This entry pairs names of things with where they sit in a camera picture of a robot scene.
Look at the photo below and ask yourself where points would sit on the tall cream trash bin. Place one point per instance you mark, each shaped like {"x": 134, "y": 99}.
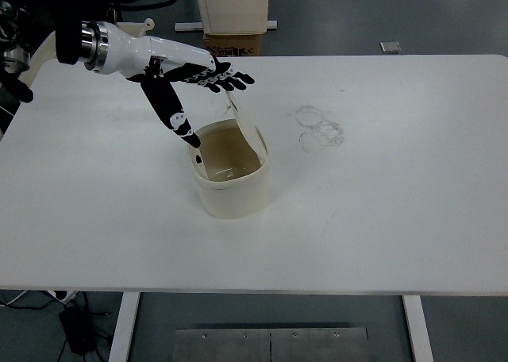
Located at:
{"x": 234, "y": 5}

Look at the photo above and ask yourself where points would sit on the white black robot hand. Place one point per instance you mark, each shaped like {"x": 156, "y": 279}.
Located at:
{"x": 158, "y": 52}

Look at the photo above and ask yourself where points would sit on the brown cardboard box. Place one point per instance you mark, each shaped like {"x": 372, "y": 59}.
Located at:
{"x": 232, "y": 44}

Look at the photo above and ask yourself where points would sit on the small cream lidded trash bin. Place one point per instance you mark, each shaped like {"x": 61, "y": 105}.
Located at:
{"x": 238, "y": 199}

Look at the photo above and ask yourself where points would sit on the black power adapter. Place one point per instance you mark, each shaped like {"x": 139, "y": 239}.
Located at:
{"x": 75, "y": 332}

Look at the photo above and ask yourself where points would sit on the large cream plastic container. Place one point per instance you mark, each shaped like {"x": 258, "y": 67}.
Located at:
{"x": 43, "y": 56}

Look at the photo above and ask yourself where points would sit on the white floor bar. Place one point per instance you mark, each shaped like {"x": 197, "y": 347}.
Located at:
{"x": 188, "y": 26}

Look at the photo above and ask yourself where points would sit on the white table leg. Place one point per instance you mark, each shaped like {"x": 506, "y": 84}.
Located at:
{"x": 123, "y": 330}
{"x": 417, "y": 330}

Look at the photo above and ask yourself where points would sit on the grey metal plate with screws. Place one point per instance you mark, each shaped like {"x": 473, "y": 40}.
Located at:
{"x": 270, "y": 346}

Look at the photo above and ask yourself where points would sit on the small grey floor plate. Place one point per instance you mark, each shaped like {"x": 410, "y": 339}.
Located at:
{"x": 391, "y": 47}

